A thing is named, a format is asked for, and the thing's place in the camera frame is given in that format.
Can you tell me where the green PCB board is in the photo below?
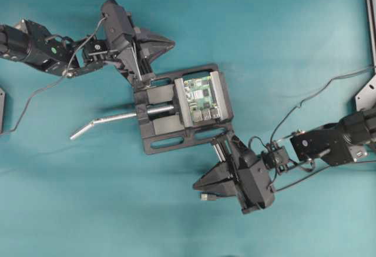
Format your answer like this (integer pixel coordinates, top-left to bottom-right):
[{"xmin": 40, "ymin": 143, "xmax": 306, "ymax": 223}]
[{"xmin": 183, "ymin": 76, "xmax": 220, "ymax": 123}]

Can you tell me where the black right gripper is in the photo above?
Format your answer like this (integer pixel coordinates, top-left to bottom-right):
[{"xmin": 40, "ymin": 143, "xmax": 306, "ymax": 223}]
[{"xmin": 193, "ymin": 132, "xmax": 275, "ymax": 215}]

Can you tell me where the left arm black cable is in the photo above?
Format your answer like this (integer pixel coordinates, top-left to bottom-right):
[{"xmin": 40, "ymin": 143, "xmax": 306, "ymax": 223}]
[{"xmin": 0, "ymin": 15, "xmax": 108, "ymax": 136}]

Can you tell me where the silver vise crank handle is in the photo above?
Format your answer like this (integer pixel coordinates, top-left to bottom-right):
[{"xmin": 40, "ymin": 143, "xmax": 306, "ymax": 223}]
[{"xmin": 69, "ymin": 112, "xmax": 136, "ymax": 141}]

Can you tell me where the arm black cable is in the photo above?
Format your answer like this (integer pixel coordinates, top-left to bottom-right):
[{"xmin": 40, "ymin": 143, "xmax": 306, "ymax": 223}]
[
  {"xmin": 0, "ymin": 15, "xmax": 108, "ymax": 136},
  {"xmin": 248, "ymin": 65, "xmax": 376, "ymax": 193}
]

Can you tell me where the black frame rail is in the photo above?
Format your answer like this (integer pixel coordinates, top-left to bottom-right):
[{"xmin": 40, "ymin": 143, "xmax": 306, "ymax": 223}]
[{"xmin": 365, "ymin": 0, "xmax": 375, "ymax": 65}]

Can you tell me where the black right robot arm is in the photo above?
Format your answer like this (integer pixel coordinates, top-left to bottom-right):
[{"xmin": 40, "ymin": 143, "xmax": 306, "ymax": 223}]
[{"xmin": 193, "ymin": 108, "xmax": 375, "ymax": 214}]

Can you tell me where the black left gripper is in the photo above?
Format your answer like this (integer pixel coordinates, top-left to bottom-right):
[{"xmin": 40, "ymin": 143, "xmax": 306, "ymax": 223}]
[{"xmin": 100, "ymin": 0, "xmax": 175, "ymax": 88}]

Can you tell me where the black USB cable plug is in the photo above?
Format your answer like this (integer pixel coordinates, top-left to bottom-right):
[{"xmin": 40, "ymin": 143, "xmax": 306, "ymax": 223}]
[{"xmin": 200, "ymin": 192, "xmax": 219, "ymax": 201}]

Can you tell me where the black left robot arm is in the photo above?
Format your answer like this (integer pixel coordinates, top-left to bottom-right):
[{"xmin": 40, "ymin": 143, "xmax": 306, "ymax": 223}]
[{"xmin": 1, "ymin": 0, "xmax": 175, "ymax": 88}]

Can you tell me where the black bench vise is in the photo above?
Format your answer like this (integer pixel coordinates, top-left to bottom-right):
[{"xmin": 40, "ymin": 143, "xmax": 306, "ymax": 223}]
[{"xmin": 134, "ymin": 64, "xmax": 233, "ymax": 155}]

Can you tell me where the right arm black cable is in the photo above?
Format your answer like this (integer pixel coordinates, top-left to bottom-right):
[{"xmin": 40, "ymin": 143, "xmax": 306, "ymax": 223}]
[{"xmin": 248, "ymin": 65, "xmax": 376, "ymax": 193}]

